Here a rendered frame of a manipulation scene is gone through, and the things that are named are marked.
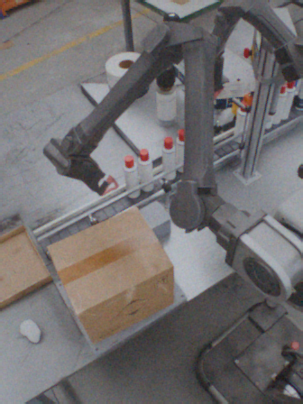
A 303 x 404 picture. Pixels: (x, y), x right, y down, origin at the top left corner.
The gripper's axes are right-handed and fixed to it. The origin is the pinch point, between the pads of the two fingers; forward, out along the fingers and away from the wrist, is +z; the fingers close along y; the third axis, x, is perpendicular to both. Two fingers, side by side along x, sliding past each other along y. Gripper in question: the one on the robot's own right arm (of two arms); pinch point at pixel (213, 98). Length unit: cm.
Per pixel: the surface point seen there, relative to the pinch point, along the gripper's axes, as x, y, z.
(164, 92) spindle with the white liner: -15.5, 13.2, 0.8
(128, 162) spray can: 10.2, 46.7, -1.8
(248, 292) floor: 48, 2, 105
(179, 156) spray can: 11.2, 24.8, 8.8
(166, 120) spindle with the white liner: -13.9, 13.6, 15.5
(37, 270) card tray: 16, 92, 22
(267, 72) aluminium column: 25.7, 1.8, -29.9
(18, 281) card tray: 16, 100, 22
